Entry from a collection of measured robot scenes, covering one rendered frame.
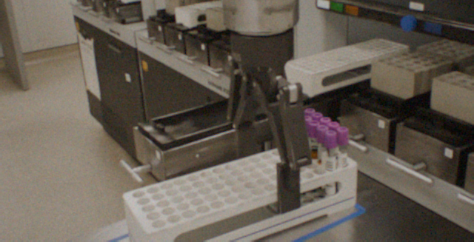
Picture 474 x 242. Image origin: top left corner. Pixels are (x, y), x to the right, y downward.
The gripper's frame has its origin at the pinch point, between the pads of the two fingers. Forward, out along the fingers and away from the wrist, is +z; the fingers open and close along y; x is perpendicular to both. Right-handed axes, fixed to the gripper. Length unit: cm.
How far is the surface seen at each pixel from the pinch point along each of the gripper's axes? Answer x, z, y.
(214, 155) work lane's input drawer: 4.8, 10.8, -28.4
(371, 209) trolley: 12.2, 5.4, 6.8
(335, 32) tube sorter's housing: 46, -2, -47
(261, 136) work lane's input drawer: 15.4, 10.0, -29.4
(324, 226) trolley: 4.4, 5.3, 6.8
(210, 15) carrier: 36, 1, -96
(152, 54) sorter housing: 26, 19, -128
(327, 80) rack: 39, 7, -40
